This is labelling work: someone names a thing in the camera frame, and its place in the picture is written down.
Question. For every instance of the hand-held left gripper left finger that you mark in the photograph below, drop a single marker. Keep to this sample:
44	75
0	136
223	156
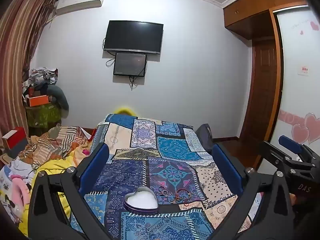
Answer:
96	166

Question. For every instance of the small black wall monitor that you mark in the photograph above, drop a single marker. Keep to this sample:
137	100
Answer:
130	63

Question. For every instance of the heart-shaped purple tin box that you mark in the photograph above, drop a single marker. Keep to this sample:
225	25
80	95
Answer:
141	201

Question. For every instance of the white heart print sliding door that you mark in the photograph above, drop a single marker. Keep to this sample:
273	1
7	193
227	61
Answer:
297	97

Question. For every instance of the red white box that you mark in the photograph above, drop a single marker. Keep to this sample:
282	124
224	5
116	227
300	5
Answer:
15	138

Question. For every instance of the brown wooden door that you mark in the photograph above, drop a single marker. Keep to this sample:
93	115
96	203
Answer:
262	92

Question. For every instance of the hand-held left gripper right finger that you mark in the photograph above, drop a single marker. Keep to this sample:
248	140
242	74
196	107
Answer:
228	166

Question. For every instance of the striped orange quilt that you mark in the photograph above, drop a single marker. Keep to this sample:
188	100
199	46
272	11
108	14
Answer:
57	142

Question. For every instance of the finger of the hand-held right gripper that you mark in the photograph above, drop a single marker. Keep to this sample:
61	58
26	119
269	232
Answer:
290	143
275	153

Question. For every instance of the striped brown curtain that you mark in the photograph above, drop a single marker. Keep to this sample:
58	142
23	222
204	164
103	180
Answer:
17	55

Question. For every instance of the grey pillow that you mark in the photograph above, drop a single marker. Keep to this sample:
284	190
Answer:
58	97

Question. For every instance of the orange box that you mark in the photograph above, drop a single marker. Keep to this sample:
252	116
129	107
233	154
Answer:
38	100

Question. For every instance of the small red white sticker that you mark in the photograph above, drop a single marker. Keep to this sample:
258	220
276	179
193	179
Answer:
303	70

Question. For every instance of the pile of clothes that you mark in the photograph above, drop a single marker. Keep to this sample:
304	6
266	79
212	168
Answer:
40	77

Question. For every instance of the grey cushion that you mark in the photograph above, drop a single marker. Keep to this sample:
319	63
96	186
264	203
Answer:
205	136

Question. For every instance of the blue patchwork blanket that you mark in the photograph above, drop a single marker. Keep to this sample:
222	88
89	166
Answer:
172	155

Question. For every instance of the wooden wardrobe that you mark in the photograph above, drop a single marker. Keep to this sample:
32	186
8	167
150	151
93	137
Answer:
250	10

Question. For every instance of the silver rings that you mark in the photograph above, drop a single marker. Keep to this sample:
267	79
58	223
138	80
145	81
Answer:
163	192

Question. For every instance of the yellow blanket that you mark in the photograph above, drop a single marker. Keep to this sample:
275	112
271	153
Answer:
57	165

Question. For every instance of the white air conditioner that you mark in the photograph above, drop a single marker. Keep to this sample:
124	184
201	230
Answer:
80	1

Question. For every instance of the yellow fuzzy object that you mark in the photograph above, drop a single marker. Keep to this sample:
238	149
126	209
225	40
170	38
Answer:
123	111

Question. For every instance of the green patterned box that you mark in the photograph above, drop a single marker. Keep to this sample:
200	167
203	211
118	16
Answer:
43	116

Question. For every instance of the black wall television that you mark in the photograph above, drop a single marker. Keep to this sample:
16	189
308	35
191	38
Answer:
133	36

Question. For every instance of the cartoon print cloth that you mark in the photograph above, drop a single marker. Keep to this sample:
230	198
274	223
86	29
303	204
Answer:
10	180

